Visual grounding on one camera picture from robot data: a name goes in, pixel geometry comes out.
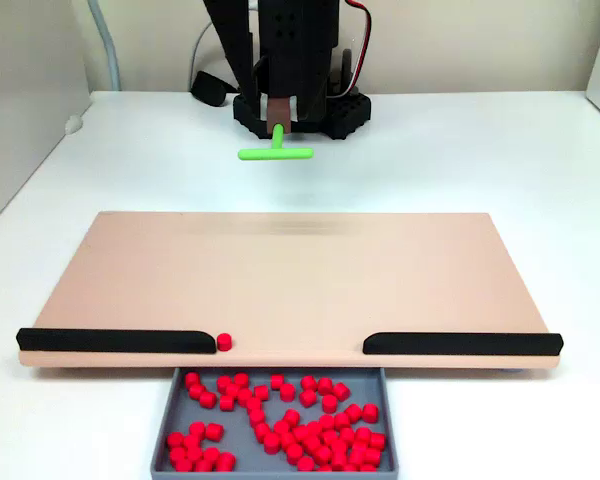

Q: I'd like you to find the red white black cable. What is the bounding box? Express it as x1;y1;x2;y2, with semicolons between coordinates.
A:
342;0;374;99

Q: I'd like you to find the black table clamp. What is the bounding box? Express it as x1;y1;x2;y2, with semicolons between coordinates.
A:
189;71;230;108

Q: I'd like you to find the beige flat board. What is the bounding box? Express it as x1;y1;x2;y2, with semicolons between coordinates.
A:
17;211;564;374

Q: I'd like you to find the white curved tube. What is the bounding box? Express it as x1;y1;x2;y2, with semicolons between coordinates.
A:
86;0;122;92

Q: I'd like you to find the green T-shaped pusher tool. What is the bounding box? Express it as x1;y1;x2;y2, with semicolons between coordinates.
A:
237;94;315;162

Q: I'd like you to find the grey container tray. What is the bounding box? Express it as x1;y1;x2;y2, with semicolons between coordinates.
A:
149;367;400;475

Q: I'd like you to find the thin grey cable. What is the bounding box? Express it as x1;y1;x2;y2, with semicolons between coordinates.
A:
188;22;215;94

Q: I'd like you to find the black foam rail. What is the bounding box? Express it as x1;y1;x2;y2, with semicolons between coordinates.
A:
362;331;565;356
15;327;217;355

